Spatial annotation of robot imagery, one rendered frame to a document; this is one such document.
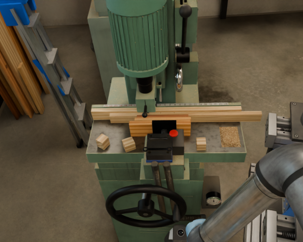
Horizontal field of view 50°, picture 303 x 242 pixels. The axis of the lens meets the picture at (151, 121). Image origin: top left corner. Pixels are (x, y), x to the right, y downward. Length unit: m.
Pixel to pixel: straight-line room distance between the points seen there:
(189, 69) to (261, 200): 0.72
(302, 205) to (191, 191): 0.85
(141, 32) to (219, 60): 2.22
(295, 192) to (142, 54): 0.59
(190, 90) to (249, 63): 1.60
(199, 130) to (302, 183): 0.71
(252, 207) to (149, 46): 0.54
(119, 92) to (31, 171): 1.10
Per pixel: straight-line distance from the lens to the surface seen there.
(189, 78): 1.36
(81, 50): 3.43
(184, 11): 0.90
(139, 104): 1.19
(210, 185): 1.47
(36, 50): 1.94
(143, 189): 1.07
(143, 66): 1.03
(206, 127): 1.29
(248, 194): 0.76
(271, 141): 1.52
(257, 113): 1.32
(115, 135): 1.29
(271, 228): 1.24
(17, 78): 2.63
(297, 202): 0.64
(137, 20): 0.93
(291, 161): 0.66
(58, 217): 2.20
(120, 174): 1.34
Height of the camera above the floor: 1.86
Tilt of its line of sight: 47 degrees down
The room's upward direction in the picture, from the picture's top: 5 degrees counter-clockwise
